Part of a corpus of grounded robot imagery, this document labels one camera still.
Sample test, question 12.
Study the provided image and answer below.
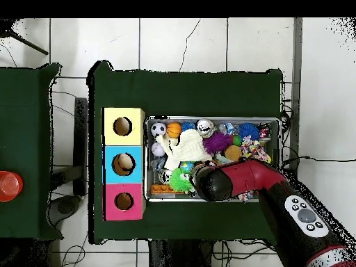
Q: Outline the colourful patterned cloth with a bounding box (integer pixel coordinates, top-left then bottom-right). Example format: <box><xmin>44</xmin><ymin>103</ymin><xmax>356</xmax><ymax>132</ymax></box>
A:
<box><xmin>236</xmin><ymin>138</ymin><xmax>273</xmax><ymax>202</ymax></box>

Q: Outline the green fuzzy toy with eyes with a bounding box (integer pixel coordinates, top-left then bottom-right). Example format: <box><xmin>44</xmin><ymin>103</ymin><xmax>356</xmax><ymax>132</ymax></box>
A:
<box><xmin>168</xmin><ymin>168</ymin><xmax>193</xmax><ymax>193</ymax></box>

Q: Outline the red round container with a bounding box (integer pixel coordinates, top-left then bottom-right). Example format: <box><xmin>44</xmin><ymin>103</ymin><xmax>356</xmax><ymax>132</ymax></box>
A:
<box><xmin>0</xmin><ymin>171</ymin><xmax>24</xmax><ymax>202</ymax></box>

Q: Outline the small soccer ball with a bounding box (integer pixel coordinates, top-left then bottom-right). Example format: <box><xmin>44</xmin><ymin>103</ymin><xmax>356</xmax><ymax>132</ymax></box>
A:
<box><xmin>150</xmin><ymin>122</ymin><xmax>168</xmax><ymax>138</ymax></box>

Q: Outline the orange toy block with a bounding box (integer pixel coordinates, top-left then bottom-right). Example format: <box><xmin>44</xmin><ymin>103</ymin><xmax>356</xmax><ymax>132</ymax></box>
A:
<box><xmin>149</xmin><ymin>184</ymin><xmax>172</xmax><ymax>195</ymax></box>

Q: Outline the orange foam ball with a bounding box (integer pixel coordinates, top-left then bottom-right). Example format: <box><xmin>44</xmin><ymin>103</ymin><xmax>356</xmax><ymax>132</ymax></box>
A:
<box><xmin>224</xmin><ymin>145</ymin><xmax>243</xmax><ymax>162</ymax></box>

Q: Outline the black tripod leg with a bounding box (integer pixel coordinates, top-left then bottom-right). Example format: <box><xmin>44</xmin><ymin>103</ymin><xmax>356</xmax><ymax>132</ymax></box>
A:
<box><xmin>0</xmin><ymin>19</ymin><xmax>50</xmax><ymax>56</ymax></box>

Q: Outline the clear mesh bin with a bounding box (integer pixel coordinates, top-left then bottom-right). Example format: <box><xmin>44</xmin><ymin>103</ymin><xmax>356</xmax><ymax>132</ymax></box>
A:
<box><xmin>145</xmin><ymin>115</ymin><xmax>282</xmax><ymax>202</ymax></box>

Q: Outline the small orange basketball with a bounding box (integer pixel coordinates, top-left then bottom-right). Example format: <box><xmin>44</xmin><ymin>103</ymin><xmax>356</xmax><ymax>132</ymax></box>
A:
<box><xmin>166</xmin><ymin>121</ymin><xmax>183</xmax><ymax>139</ymax></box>

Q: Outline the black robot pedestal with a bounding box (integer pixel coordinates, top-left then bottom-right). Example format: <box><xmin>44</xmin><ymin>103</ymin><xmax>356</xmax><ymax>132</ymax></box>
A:
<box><xmin>147</xmin><ymin>238</ymin><xmax>223</xmax><ymax>267</ymax></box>

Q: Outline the black floor cable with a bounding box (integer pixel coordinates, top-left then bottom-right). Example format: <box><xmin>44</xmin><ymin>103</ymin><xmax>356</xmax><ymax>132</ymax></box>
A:
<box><xmin>282</xmin><ymin>155</ymin><xmax>356</xmax><ymax>167</ymax></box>

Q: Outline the blue spiky ball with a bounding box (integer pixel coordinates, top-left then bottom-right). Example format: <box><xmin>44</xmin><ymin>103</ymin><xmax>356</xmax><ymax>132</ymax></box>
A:
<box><xmin>238</xmin><ymin>122</ymin><xmax>261</xmax><ymax>141</ymax></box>

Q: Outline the cream knitted cloth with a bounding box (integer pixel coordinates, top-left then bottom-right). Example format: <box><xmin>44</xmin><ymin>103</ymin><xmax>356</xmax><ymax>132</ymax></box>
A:
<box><xmin>154</xmin><ymin>128</ymin><xmax>213</xmax><ymax>170</ymax></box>

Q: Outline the green cloth side table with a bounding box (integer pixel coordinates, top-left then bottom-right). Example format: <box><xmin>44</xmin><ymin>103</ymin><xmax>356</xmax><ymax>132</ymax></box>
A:
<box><xmin>0</xmin><ymin>60</ymin><xmax>63</xmax><ymax>242</ymax></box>

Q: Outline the wooden box with three holes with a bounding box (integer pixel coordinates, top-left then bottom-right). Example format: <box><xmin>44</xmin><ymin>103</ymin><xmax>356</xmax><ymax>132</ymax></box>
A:
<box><xmin>102</xmin><ymin>106</ymin><xmax>147</xmax><ymax>222</ymax></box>

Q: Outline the purple spiky ball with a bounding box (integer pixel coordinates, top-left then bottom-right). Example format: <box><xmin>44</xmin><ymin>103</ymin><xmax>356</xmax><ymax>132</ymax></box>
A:
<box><xmin>202</xmin><ymin>132</ymin><xmax>232</xmax><ymax>154</ymax></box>

